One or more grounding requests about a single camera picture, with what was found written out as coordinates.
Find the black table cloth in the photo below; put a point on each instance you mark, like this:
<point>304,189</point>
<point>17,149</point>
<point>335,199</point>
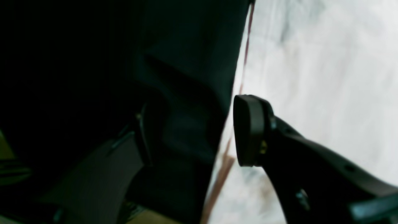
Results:
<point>65,63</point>

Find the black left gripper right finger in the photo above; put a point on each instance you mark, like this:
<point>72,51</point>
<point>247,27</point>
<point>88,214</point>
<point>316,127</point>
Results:
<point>313,184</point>

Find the pale pink T-shirt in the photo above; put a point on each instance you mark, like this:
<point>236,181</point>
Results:
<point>329,69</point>

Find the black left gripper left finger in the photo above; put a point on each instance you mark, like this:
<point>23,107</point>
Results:
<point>93,190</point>

